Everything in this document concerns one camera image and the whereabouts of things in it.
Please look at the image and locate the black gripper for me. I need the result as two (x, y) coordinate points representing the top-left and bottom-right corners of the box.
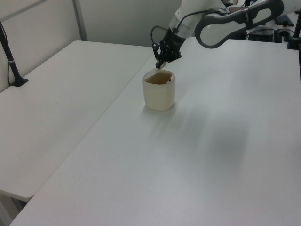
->
(152, 28), (188, 69)

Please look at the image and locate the cream plastic trash bin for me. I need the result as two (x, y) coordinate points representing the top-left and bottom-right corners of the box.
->
(142, 70), (177, 112)

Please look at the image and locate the black equipment box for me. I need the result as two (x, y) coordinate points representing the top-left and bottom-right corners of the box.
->
(246, 26), (276, 43)

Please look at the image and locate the black keyboard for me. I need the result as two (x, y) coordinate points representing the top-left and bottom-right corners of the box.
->
(274, 14), (295, 27)

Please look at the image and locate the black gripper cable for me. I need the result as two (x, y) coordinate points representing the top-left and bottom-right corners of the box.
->
(150, 9), (207, 46)

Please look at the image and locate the black camera stand clamp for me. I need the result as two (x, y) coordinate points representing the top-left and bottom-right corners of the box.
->
(286, 13), (301, 50)

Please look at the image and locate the black camera stand pole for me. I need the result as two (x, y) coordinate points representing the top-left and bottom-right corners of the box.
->
(0, 19), (30, 88)

